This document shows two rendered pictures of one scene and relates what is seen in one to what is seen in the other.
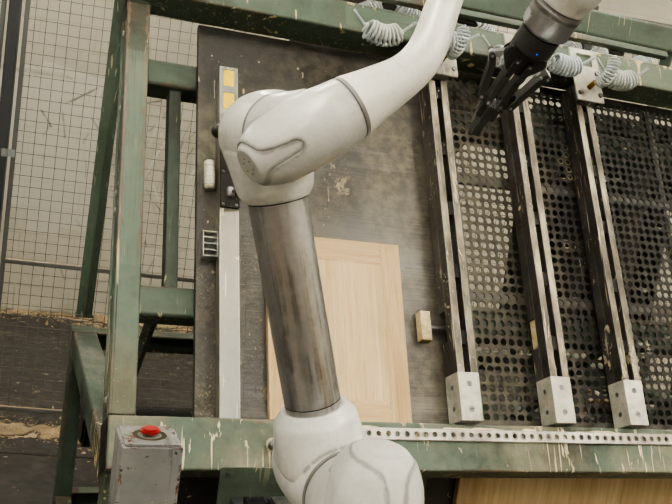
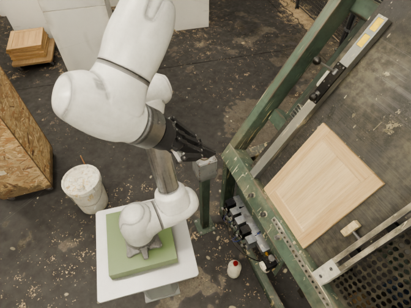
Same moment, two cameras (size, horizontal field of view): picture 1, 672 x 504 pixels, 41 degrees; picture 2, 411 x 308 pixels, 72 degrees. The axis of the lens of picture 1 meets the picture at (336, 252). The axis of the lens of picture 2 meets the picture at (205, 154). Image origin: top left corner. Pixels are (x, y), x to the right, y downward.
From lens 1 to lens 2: 195 cm
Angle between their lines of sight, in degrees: 83
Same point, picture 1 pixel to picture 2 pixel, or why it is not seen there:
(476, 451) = (309, 288)
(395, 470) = (122, 218)
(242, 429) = (250, 181)
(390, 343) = (326, 216)
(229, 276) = (288, 129)
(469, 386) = (329, 269)
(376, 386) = (304, 221)
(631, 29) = not seen: outside the picture
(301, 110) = not seen: hidden behind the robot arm
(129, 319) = (251, 119)
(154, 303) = (274, 119)
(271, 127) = not seen: hidden behind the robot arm
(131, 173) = (289, 62)
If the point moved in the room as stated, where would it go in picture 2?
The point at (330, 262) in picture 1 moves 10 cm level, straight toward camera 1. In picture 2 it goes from (337, 159) to (315, 160)
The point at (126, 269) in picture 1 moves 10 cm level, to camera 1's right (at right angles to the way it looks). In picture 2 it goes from (262, 101) to (265, 113)
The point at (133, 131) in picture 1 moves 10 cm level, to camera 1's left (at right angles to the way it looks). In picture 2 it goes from (304, 41) to (299, 31)
